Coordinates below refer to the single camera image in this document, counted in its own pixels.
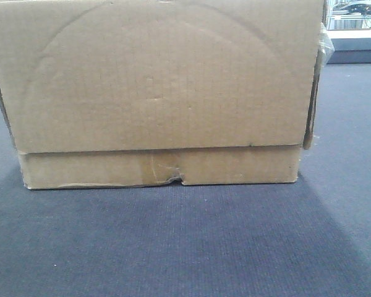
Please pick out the brown cardboard carton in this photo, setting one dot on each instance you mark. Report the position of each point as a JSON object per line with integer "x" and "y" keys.
{"x": 144, "y": 93}

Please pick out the conveyor side frame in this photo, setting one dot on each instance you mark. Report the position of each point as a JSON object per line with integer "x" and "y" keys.
{"x": 348, "y": 25}

